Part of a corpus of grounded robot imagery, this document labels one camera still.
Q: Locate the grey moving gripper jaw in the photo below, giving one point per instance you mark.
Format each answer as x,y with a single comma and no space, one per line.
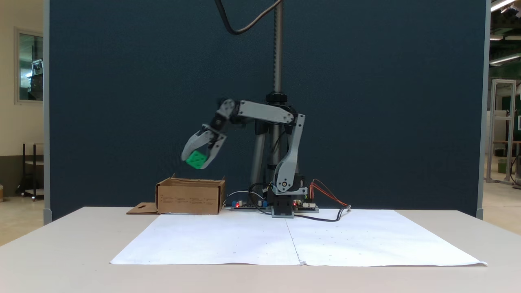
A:
218,148

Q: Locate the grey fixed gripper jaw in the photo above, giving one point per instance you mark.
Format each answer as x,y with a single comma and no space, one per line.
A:
199,140

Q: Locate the green dice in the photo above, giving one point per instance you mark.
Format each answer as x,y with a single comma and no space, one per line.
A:
196,159

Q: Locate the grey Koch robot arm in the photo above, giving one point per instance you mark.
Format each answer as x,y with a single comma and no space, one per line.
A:
264,112

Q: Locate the green bin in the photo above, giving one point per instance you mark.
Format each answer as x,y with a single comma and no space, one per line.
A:
502,166

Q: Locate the brown cardboard box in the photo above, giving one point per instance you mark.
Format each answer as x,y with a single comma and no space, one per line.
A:
189,200

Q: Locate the blue circuit board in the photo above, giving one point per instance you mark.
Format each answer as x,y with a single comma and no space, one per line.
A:
248,207

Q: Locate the dark blue partition panel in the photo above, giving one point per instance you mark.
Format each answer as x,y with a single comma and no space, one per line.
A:
122,101

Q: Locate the white paper sheet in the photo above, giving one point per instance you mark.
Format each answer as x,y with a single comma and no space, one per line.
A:
211,240
378,240

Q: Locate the black shelf cart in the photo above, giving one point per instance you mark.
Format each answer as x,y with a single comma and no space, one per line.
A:
33,162

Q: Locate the short ceiling light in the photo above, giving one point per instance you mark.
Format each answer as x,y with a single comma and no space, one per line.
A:
496,38

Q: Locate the long ceiling light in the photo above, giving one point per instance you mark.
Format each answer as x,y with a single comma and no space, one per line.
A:
504,59
502,4

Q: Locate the black camera tripod with pole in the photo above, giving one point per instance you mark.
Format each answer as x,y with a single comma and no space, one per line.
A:
278,49

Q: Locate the wall window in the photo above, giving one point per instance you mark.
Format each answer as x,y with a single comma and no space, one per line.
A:
30,67

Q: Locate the aluminium profile frame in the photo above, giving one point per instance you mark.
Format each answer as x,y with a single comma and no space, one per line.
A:
503,122

